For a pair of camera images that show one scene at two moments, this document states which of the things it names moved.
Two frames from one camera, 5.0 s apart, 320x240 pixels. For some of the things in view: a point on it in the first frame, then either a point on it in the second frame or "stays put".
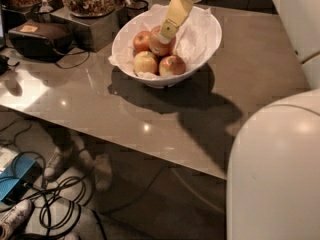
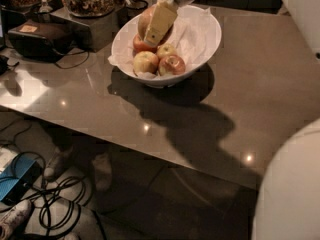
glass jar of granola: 90,0 stays put
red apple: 159,47 to 143,22
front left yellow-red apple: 144,62 stays put
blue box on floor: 18,177 stays put
